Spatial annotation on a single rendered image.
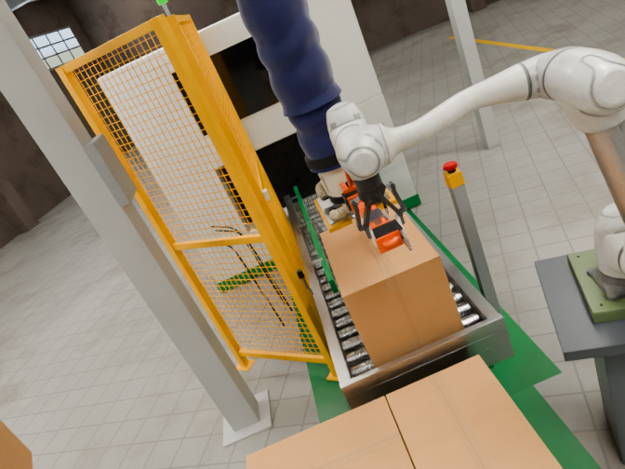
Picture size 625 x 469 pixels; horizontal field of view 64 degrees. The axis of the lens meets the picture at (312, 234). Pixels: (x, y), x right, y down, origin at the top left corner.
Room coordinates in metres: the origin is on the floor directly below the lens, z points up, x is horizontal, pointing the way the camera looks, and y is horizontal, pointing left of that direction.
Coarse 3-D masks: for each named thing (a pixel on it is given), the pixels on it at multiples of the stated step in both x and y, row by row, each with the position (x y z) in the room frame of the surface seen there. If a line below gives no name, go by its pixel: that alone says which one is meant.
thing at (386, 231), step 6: (384, 222) 1.35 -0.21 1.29; (390, 222) 1.34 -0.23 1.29; (372, 228) 1.35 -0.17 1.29; (378, 228) 1.34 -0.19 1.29; (384, 228) 1.32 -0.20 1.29; (390, 228) 1.30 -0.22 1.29; (396, 228) 1.29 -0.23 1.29; (378, 234) 1.30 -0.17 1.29; (384, 234) 1.28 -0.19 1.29; (390, 234) 1.27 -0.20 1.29; (396, 234) 1.27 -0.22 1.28; (372, 240) 1.35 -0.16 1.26; (378, 240) 1.27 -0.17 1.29; (384, 240) 1.27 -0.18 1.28; (402, 240) 1.27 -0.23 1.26; (378, 246) 1.27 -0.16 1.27; (396, 246) 1.27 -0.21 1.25; (384, 252) 1.27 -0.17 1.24
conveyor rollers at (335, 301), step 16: (320, 224) 3.19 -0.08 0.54; (320, 240) 2.94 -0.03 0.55; (320, 272) 2.57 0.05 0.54; (336, 304) 2.20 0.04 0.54; (464, 304) 1.75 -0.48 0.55; (336, 320) 2.05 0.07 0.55; (464, 320) 1.66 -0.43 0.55; (480, 320) 1.64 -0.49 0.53; (352, 336) 1.93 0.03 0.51; (352, 352) 1.78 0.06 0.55; (352, 368) 1.68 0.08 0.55; (368, 368) 1.66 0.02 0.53
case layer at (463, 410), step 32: (416, 384) 1.45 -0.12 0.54; (448, 384) 1.38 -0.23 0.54; (480, 384) 1.32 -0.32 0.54; (352, 416) 1.44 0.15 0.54; (384, 416) 1.38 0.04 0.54; (416, 416) 1.31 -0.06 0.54; (448, 416) 1.25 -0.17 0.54; (480, 416) 1.20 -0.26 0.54; (512, 416) 1.15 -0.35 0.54; (288, 448) 1.43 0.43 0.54; (320, 448) 1.37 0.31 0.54; (352, 448) 1.30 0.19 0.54; (384, 448) 1.25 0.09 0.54; (416, 448) 1.19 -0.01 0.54; (448, 448) 1.14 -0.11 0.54; (480, 448) 1.09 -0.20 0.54; (512, 448) 1.04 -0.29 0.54; (544, 448) 1.00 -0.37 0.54
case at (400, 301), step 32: (352, 224) 2.13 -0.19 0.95; (352, 256) 1.86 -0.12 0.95; (384, 256) 1.75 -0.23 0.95; (416, 256) 1.65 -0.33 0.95; (352, 288) 1.63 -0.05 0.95; (384, 288) 1.60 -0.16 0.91; (416, 288) 1.59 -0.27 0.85; (448, 288) 1.58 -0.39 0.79; (352, 320) 1.61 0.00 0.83; (384, 320) 1.60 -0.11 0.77; (416, 320) 1.59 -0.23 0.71; (448, 320) 1.59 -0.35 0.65; (384, 352) 1.60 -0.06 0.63
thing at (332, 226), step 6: (318, 198) 2.08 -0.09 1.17; (324, 198) 1.98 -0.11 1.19; (318, 204) 2.02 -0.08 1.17; (324, 210) 1.92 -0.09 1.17; (330, 210) 1.84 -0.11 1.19; (324, 216) 1.88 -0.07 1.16; (348, 216) 1.78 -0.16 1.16; (330, 222) 1.79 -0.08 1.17; (336, 222) 1.77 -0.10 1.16; (342, 222) 1.75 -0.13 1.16; (348, 222) 1.75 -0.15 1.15; (330, 228) 1.75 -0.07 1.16; (336, 228) 1.75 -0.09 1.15
